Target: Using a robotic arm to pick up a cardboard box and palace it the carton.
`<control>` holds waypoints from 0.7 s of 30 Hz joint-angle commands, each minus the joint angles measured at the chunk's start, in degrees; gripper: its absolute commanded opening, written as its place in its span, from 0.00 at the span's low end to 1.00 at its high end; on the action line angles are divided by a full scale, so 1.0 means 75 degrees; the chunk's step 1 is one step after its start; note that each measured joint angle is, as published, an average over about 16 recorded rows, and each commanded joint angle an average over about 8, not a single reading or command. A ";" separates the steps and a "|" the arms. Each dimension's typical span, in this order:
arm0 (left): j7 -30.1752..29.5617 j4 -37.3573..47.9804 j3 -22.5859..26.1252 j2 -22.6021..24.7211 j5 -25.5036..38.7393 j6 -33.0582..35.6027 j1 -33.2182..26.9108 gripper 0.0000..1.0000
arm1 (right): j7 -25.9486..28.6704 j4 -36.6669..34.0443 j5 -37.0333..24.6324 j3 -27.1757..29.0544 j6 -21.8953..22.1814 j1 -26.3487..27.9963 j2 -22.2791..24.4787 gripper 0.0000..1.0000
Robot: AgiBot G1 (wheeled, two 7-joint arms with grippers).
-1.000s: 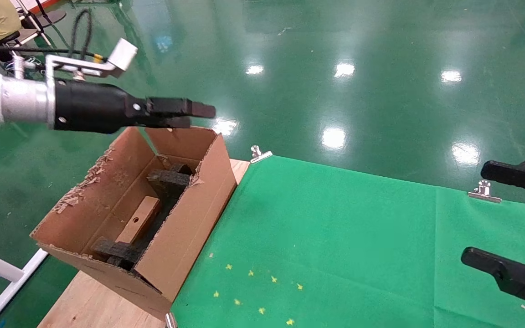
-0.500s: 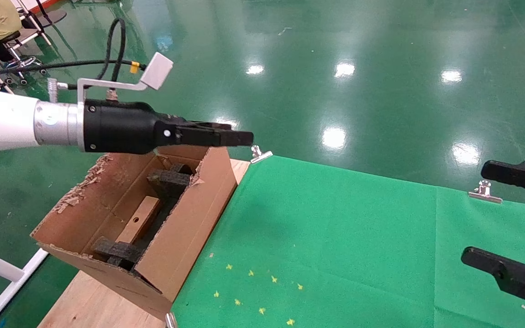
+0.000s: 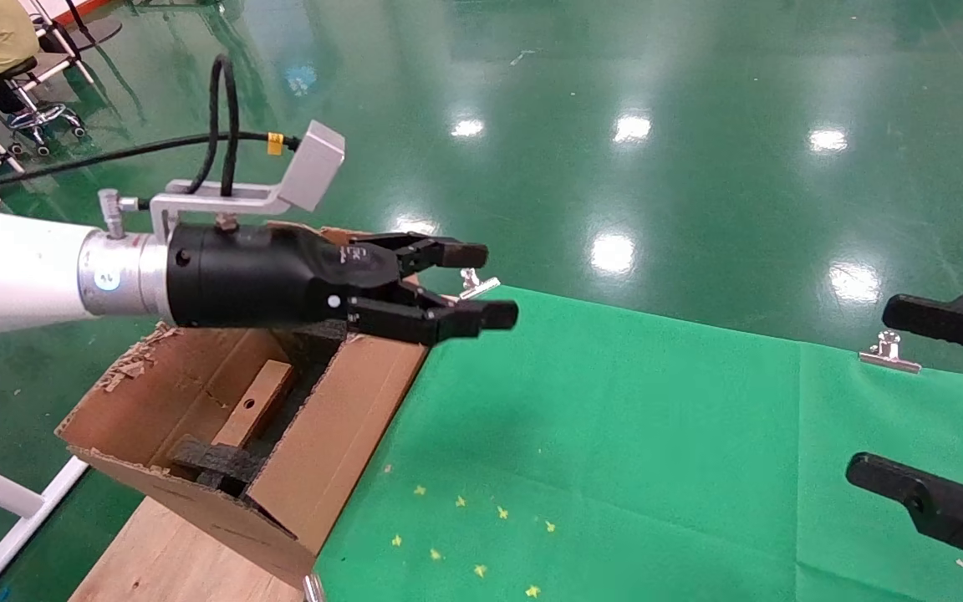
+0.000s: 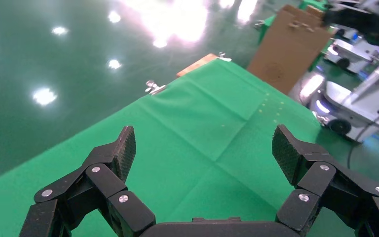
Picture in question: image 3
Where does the black camera cable yellow tag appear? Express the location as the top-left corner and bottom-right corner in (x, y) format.
(0, 54), (300, 202)

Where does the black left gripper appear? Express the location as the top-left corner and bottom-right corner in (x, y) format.
(166, 222), (520, 348)

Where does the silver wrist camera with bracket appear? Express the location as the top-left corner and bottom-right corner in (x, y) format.
(97, 120), (347, 243)

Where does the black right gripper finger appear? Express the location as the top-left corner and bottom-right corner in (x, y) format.
(880, 293), (963, 373)
(844, 453), (963, 593)

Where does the large open cardboard carton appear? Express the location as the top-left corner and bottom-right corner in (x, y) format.
(55, 224), (432, 586)

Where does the black foam block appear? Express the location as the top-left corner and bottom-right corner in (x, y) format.
(274, 320), (350, 373)
(168, 435), (265, 496)

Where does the white framed desk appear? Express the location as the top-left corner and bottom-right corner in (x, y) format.
(9, 0), (96, 86)

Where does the black stand round base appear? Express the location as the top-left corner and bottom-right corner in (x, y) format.
(64, 0), (125, 49)

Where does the black stool chrome base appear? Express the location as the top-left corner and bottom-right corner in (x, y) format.
(0, 57), (88, 158)

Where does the green table cloth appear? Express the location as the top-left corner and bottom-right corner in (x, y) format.
(314, 284), (963, 602)

